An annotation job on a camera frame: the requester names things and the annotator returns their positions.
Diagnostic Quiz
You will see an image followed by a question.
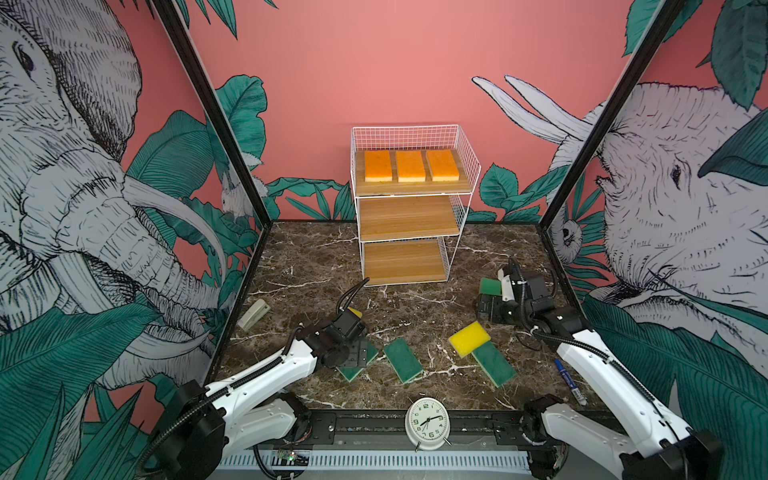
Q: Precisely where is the green sponge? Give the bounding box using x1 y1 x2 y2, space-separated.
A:
472 341 517 388
336 340 379 383
479 278 502 296
384 338 423 384

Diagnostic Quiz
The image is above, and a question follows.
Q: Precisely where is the orange sponge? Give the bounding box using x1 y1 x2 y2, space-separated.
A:
364 150 393 183
426 149 460 182
395 150 426 183

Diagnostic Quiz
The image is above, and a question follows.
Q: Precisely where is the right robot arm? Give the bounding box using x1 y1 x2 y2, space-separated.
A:
475 260 724 479

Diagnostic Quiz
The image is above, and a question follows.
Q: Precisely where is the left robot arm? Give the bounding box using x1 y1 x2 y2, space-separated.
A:
134 281 366 479

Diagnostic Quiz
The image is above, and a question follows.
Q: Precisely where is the yellow sponge right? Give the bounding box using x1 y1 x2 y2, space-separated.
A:
449 321 491 358

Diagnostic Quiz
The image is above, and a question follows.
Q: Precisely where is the red and blue marker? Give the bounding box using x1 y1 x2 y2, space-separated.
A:
554 359 588 406

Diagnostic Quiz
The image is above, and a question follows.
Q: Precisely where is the white alarm clock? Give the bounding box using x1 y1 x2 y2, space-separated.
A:
405 397 451 451

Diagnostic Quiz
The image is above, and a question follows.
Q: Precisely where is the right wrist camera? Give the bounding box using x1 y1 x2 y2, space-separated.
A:
497 268 516 302

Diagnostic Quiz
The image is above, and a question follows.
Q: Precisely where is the grey block by wall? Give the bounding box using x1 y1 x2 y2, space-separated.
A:
237 299 271 330

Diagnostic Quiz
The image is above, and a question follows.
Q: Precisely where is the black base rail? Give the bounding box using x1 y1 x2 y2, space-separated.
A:
299 409 556 448

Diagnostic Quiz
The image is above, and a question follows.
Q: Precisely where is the white slotted cable duct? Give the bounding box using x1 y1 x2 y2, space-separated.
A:
219 450 531 474

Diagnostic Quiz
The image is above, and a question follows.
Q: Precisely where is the white wire three-tier shelf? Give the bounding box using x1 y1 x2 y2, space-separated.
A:
350 124 481 286

